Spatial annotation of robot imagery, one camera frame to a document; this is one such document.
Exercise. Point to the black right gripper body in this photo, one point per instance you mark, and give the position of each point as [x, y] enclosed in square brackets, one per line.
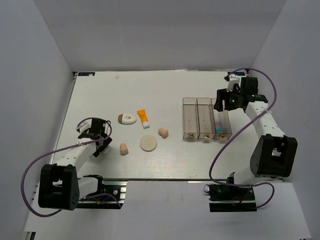
[234, 94]

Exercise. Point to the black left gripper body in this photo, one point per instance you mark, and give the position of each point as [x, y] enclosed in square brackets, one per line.
[105, 136]

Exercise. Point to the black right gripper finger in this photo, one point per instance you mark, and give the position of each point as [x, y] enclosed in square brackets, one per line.
[219, 105]
[231, 104]

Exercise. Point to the pink teal gradient spray bottle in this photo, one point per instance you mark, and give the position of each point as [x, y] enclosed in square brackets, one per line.
[219, 122]

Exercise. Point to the white spray bottle clear cap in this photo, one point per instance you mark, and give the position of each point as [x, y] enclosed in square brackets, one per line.
[107, 150]

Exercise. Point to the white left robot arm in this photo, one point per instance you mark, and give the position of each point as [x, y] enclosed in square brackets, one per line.
[60, 186]

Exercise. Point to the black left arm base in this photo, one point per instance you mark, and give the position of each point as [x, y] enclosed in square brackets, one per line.
[107, 197]

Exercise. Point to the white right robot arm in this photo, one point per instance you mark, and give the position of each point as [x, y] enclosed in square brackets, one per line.
[274, 154]

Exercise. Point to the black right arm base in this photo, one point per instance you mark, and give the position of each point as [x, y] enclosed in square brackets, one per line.
[230, 199]

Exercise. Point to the beige makeup sponge left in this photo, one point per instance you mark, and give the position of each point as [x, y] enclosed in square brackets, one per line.
[123, 149]

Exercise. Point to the beige makeup sponge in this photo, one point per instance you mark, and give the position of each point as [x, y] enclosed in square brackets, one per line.
[163, 132]
[123, 149]

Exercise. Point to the beige makeup sponge right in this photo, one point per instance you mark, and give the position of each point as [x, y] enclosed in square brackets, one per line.
[163, 132]

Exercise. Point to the clear organizer bin middle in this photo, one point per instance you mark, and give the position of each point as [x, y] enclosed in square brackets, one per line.
[207, 129]

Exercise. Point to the clear organizer bin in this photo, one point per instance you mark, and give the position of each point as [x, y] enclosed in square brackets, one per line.
[191, 129]
[207, 129]
[222, 136]

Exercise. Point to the clear organizer bin right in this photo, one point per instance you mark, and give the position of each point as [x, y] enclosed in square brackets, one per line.
[222, 136]

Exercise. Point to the white oval compact bottle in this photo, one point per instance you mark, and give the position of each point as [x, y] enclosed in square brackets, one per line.
[126, 119]

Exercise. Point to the clear organizer bin left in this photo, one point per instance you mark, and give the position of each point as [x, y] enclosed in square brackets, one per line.
[191, 129]

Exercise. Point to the round beige powder puff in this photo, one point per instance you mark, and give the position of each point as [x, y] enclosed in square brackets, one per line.
[148, 143]

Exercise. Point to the orange cream tube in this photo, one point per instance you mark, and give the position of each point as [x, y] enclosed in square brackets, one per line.
[144, 119]

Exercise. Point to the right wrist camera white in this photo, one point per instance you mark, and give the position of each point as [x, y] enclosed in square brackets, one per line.
[231, 80]

